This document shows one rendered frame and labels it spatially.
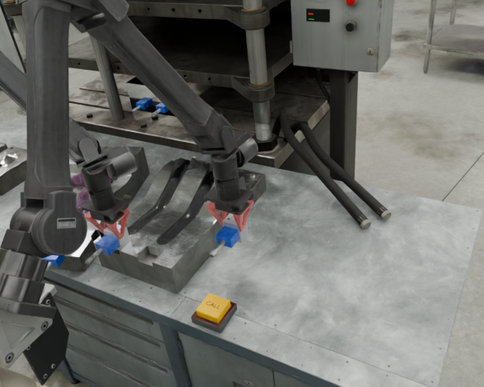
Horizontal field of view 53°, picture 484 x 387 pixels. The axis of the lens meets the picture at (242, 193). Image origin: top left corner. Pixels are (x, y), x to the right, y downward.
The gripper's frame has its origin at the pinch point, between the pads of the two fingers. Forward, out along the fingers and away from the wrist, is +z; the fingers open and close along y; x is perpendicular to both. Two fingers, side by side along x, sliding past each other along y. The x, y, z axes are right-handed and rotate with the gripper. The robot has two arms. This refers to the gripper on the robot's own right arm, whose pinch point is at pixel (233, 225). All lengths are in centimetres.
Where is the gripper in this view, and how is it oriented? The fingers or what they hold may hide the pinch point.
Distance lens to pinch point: 119.5
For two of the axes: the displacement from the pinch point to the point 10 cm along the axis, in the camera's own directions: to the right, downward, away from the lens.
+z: 1.0, 8.3, 5.5
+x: -4.9, 5.2, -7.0
